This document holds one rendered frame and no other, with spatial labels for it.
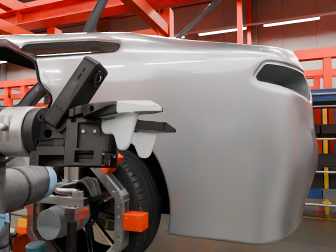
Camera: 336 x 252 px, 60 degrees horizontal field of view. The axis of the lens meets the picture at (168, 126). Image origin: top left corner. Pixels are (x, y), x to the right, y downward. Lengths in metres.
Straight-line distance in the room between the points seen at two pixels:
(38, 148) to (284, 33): 10.70
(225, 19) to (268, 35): 1.67
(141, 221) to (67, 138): 0.93
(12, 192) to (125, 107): 0.27
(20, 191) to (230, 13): 11.13
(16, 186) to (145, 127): 0.23
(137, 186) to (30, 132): 0.98
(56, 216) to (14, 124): 0.92
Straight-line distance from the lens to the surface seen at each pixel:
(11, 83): 11.23
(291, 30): 11.02
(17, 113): 0.46
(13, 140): 0.45
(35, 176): 0.60
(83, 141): 0.40
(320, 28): 11.05
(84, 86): 0.43
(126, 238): 1.39
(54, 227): 1.36
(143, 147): 0.47
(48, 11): 5.08
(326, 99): 4.95
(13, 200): 0.55
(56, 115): 0.43
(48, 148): 0.44
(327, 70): 7.31
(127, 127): 0.35
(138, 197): 1.37
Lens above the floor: 1.20
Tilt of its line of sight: 3 degrees up
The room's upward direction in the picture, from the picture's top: straight up
